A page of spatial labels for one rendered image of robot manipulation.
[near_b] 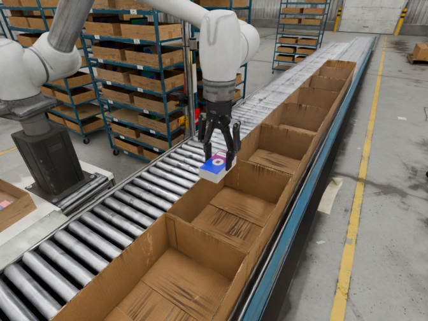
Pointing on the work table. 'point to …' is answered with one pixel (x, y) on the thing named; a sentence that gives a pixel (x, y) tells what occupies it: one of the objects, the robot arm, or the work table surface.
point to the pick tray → (16, 211)
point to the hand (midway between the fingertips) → (218, 158)
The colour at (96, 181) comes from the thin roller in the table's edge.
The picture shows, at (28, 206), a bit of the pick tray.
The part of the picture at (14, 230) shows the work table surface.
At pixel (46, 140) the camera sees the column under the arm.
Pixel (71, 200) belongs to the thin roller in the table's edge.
